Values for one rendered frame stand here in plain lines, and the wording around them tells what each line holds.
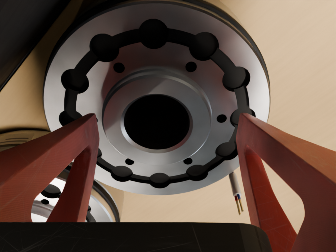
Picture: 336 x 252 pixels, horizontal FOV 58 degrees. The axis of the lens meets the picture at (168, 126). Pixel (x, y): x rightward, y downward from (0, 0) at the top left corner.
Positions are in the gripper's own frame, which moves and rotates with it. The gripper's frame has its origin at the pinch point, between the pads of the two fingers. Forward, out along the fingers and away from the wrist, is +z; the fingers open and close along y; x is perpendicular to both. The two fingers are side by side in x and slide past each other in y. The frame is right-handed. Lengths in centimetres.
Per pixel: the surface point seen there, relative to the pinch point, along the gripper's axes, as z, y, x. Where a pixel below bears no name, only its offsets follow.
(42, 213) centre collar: 1.0, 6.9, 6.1
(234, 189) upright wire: 0.6, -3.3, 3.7
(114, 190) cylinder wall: 3.0, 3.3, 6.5
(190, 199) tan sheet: 4.5, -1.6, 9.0
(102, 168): 1.4, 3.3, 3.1
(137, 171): 1.4, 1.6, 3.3
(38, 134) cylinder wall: 4.2, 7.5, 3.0
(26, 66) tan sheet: 4.7, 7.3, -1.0
